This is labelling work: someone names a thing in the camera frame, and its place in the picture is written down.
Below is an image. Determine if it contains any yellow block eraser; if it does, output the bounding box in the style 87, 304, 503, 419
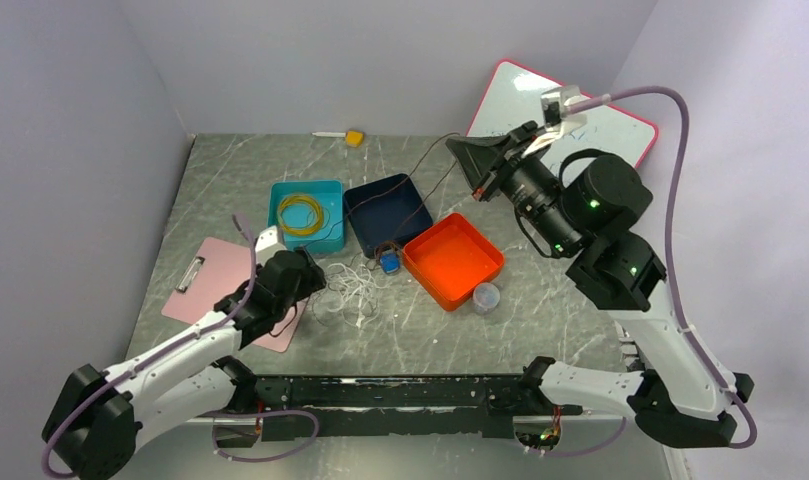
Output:
343, 130, 365, 148

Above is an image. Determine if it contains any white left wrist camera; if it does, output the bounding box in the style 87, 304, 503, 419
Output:
255, 225, 286, 265

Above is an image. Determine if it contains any pink framed whiteboard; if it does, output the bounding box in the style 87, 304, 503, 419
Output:
467, 59, 658, 173

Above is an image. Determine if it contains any clear plastic cup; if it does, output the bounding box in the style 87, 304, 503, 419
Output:
471, 282, 500, 315

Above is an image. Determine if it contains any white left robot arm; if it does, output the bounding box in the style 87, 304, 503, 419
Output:
40, 248, 326, 479

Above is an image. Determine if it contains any navy blue plastic tray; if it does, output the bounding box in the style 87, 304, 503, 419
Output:
343, 173, 434, 258

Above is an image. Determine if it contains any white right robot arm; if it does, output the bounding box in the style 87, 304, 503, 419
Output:
446, 122, 754, 449

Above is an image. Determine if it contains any yellow coiled cable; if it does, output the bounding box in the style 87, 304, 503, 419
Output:
276, 193, 330, 238

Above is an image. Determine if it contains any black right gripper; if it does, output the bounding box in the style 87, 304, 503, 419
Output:
448, 120, 584, 256

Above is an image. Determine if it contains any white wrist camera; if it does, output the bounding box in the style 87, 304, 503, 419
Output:
533, 85, 586, 151
255, 225, 286, 265

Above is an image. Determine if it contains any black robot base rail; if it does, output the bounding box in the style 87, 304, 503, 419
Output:
208, 356, 584, 445

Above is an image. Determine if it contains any pink clipboard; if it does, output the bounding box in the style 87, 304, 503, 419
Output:
161, 237, 307, 353

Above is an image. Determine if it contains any orange plastic tray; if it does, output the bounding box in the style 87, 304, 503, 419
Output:
403, 213, 505, 312

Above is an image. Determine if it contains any teal plastic tray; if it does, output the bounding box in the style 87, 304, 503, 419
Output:
268, 179, 346, 255

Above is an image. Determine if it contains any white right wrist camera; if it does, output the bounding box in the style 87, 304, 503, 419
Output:
533, 85, 586, 151

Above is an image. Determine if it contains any white cable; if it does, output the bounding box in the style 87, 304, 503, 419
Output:
321, 261, 389, 331

